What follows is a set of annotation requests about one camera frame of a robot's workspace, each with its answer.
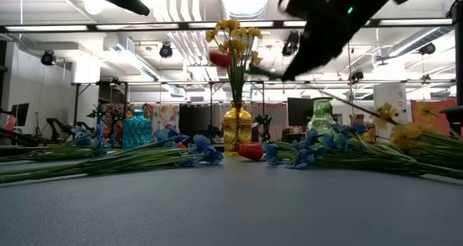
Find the black clamp bracket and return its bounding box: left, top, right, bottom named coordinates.
left=439, top=106, right=463, bottom=135

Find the black upright post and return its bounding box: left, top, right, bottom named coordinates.
left=446, top=0, right=463, bottom=108

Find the white ceiling duct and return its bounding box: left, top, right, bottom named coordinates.
left=218, top=0, right=271, bottom=21

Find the orange partition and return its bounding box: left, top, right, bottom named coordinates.
left=411, top=99, right=457, bottom=135

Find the small dark monitor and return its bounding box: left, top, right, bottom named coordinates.
left=9, top=102, right=30, bottom=127

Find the black partition panel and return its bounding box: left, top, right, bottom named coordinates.
left=179, top=103, right=220, bottom=138

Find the black monitor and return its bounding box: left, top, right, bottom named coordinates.
left=287, top=97, right=315, bottom=127

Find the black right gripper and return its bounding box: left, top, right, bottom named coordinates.
left=277, top=0, right=366, bottom=82

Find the green glass vase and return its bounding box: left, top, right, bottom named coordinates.
left=306, top=97, right=339, bottom=138

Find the yellow artificial flower bunch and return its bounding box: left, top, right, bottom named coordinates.
left=205, top=19, right=263, bottom=111
left=318, top=89, right=463, bottom=160
left=361, top=122, right=463, bottom=178

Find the black ceiling spotlight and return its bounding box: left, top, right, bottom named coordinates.
left=418, top=42, right=437, bottom=56
left=281, top=30, right=301, bottom=57
left=40, top=49, right=57, bottom=67
left=158, top=42, right=174, bottom=59

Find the floral curtain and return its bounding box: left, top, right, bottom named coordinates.
left=97, top=103, right=181, bottom=145

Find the blue glass vase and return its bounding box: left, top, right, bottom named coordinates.
left=122, top=109, right=153, bottom=150

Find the yellow glass vase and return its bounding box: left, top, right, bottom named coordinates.
left=223, top=101, right=253, bottom=157

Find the white cabinet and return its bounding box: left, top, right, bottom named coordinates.
left=373, top=82, right=409, bottom=131

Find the long ceiling light bar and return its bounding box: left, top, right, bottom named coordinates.
left=0, top=18, right=463, bottom=33

